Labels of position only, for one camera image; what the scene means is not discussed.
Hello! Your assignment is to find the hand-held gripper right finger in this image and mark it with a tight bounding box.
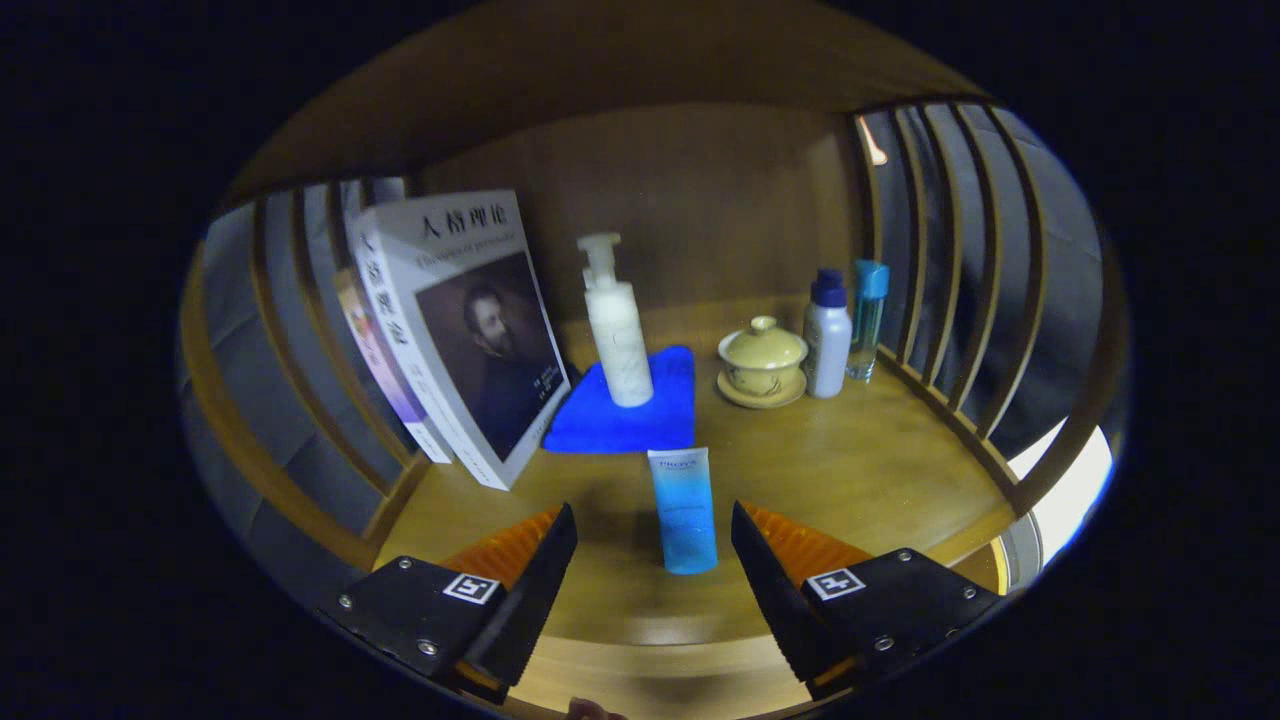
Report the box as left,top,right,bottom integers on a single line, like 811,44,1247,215
730,500,1004,701

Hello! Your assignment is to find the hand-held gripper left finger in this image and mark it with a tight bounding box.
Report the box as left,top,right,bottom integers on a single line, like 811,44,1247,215
318,502,579,706

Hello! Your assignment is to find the light blue tube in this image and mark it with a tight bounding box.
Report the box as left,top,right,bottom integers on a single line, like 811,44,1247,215
647,447,719,576

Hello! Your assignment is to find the brown wooden cabinet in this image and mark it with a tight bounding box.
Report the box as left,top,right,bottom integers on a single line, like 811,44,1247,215
178,0,1131,641

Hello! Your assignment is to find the blue folded cloth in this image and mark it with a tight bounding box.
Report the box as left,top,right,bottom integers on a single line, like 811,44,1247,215
542,345,697,454

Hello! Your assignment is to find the yellow lidded teacup with saucer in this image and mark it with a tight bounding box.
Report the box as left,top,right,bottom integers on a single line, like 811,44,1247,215
716,316,809,410

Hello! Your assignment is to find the white bottle with blue cap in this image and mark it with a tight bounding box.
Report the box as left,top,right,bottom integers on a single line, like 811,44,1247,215
803,268,854,400

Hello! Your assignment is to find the white portrait cover book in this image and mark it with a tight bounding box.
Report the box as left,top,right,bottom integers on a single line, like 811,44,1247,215
355,190,573,491

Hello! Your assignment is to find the thin purple book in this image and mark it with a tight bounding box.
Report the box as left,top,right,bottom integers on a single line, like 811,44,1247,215
333,265,456,466

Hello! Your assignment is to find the white pump bottle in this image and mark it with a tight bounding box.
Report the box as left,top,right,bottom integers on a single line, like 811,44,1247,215
577,233,655,409

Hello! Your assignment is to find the clear bottle with teal cap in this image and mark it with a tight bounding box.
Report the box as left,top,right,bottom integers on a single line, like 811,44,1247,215
846,260,891,383

